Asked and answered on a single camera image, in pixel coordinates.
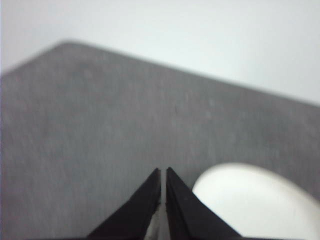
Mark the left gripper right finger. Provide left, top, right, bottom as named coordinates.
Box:
left=165, top=166, right=243, bottom=240

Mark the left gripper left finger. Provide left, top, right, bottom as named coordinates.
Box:
left=86, top=167, right=162, bottom=240

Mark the white round plate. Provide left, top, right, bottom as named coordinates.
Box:
left=191, top=162, right=320, bottom=238

